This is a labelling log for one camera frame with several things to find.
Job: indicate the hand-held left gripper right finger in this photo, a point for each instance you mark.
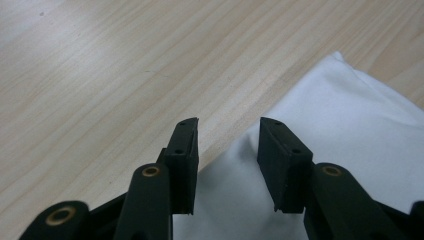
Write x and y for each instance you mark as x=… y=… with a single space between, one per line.
x=283 y=170

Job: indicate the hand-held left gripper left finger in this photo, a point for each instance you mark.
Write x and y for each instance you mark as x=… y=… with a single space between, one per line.
x=183 y=166

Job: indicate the white printed sleeveless shirt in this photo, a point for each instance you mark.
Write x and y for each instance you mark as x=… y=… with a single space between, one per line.
x=350 y=133

